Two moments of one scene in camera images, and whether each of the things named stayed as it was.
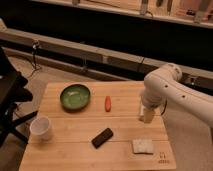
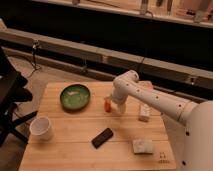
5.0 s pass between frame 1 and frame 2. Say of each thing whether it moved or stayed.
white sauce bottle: stayed
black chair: stayed
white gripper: moved
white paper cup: stayed
